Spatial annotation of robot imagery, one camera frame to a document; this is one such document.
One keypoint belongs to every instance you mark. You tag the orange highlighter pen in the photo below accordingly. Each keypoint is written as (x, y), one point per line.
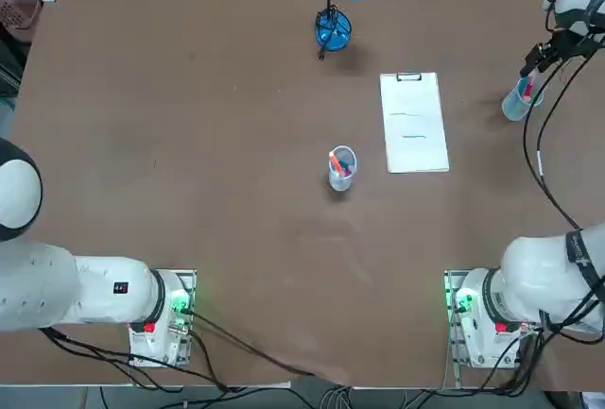
(335, 162)

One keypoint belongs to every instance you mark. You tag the red perforated bin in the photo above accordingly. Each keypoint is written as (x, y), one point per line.
(19, 12)

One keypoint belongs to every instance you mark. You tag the tan clipboard with metal clip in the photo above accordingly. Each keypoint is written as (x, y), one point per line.
(409, 77)

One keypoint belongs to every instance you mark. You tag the white paper sheet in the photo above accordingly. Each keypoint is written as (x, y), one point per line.
(416, 154)

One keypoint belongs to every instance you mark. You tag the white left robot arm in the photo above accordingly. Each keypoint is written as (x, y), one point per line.
(94, 291)

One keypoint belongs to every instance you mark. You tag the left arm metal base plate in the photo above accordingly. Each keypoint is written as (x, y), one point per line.
(191, 281)

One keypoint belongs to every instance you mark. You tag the clear blue plastic cup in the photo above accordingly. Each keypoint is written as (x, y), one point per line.
(513, 109)
(341, 182)

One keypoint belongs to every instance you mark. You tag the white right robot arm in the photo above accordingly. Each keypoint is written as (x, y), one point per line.
(543, 277)

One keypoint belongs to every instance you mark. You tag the blue highlighter pen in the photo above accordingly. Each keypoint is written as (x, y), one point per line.
(346, 163)

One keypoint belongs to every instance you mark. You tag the pink highlighter pen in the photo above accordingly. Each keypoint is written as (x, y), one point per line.
(528, 85)
(347, 172)

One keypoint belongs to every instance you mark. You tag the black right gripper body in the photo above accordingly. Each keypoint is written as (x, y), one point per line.
(574, 45)

